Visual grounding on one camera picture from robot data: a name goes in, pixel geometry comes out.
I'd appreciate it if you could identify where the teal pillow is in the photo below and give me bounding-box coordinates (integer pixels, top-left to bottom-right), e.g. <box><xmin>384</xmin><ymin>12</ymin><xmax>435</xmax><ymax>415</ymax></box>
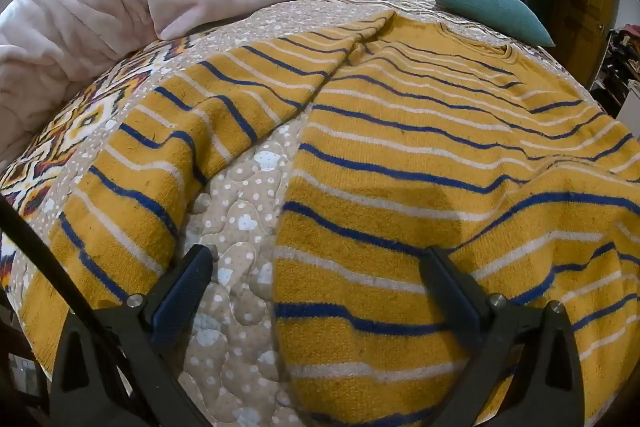
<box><xmin>430</xmin><ymin>0</ymin><xmax>556</xmax><ymax>48</ymax></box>

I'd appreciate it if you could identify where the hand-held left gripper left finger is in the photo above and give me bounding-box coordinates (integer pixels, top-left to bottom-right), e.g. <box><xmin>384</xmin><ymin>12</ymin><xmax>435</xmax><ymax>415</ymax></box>
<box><xmin>49</xmin><ymin>244</ymin><xmax>216</xmax><ymax>427</ymax></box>

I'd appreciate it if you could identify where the cluttered shelf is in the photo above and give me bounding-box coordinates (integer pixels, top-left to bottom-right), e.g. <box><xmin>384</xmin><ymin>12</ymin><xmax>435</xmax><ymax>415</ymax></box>
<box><xmin>590</xmin><ymin>22</ymin><xmax>640</xmax><ymax>118</ymax></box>

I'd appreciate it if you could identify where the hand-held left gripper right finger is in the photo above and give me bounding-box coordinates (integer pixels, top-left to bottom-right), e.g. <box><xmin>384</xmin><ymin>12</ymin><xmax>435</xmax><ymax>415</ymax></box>
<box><xmin>415</xmin><ymin>247</ymin><xmax>586</xmax><ymax>427</ymax></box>

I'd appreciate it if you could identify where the yellow striped sweater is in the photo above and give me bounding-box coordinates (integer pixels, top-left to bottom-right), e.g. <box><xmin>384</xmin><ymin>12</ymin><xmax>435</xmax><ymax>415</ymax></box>
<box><xmin>20</xmin><ymin>11</ymin><xmax>640</xmax><ymax>427</ymax></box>

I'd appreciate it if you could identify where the beige quilted bedspread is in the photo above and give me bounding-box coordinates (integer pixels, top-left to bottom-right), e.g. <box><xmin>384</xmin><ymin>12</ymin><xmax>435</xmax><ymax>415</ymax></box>
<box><xmin>0</xmin><ymin>0</ymin><xmax>621</xmax><ymax>427</ymax></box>

